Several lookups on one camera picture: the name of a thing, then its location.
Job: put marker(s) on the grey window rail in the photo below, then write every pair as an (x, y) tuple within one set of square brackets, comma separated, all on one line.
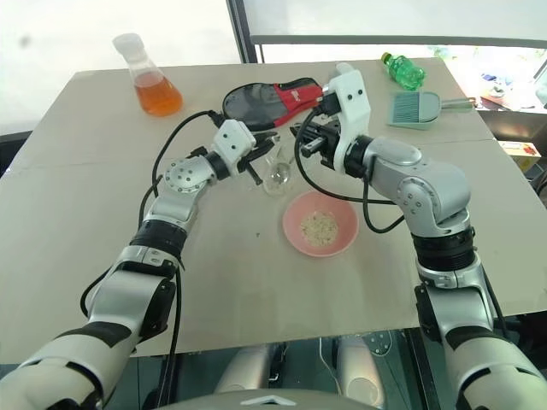
[(397, 39)]

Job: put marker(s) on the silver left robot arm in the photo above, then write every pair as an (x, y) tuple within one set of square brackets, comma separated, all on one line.
[(179, 179)]

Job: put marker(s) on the grey rounded robot leg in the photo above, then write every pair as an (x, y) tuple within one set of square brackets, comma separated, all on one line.
[(248, 369), (359, 363)]

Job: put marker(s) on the dark window frame post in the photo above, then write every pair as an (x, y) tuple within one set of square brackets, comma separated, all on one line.
[(250, 32)]

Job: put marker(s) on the metal spoon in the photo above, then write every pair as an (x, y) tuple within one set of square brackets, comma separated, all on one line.
[(311, 146)]

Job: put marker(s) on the oatmeal flakes heap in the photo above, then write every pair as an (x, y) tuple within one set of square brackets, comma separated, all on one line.
[(319, 228)]

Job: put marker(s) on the striped dustpan brush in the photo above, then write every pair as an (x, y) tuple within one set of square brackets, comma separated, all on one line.
[(406, 109)]

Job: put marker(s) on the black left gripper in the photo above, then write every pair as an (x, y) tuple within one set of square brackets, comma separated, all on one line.
[(258, 149)]

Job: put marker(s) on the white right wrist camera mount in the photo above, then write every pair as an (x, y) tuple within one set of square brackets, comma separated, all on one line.
[(352, 111)]

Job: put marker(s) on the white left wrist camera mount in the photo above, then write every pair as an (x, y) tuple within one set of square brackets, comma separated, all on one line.
[(231, 141)]

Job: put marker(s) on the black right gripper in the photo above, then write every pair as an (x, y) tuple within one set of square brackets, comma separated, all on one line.
[(330, 143)]

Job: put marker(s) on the grey-green dustpan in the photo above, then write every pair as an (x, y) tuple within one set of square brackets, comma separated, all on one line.
[(425, 109)]

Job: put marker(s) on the green plastic bottle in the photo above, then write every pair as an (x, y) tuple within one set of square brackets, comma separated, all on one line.
[(404, 70)]

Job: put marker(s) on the red and black pouch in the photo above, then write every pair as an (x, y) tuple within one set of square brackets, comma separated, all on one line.
[(273, 100)]

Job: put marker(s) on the cardboard box with yellow label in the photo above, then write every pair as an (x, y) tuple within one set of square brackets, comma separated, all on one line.
[(523, 151)]

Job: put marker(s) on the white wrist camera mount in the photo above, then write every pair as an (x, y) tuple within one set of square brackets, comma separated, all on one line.
[(352, 111), (231, 141)]

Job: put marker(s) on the clear glass mug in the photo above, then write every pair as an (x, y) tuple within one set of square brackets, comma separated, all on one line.
[(278, 173)]

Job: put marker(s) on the pink bowl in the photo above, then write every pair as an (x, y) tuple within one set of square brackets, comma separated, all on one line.
[(337, 239)]

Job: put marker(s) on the dark robot torso edge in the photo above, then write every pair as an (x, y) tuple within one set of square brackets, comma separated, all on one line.
[(273, 400)]

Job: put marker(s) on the glass flask with orange liquid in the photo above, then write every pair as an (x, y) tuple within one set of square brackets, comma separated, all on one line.
[(156, 91)]

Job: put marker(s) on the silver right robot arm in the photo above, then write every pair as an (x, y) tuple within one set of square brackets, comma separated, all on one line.
[(427, 183)]

